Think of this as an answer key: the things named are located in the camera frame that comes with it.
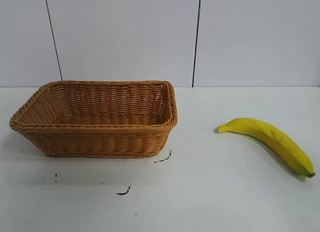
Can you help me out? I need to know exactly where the brown woven wicker basket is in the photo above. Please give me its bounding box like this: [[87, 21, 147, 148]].
[[9, 79, 179, 159]]

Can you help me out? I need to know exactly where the yellow banana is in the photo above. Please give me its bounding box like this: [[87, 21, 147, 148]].
[[216, 117, 316, 179]]

